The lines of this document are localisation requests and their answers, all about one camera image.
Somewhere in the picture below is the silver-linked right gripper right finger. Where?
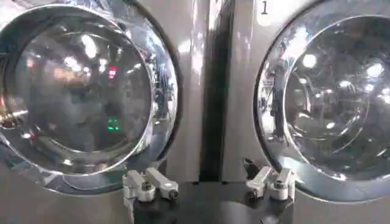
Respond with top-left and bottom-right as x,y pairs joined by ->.
242,157 -> 297,202

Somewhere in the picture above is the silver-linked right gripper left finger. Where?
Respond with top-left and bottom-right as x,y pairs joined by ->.
122,167 -> 180,214

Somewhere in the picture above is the grey dryer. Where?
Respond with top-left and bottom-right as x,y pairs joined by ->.
0,0 -> 211,224

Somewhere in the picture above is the round glass dryer door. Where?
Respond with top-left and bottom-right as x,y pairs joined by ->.
253,0 -> 390,204
0,0 -> 181,196

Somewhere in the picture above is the grey dryer numbered one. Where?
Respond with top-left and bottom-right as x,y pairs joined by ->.
221,0 -> 390,224

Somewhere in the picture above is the white number one sticker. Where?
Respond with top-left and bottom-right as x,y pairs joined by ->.
255,0 -> 275,27

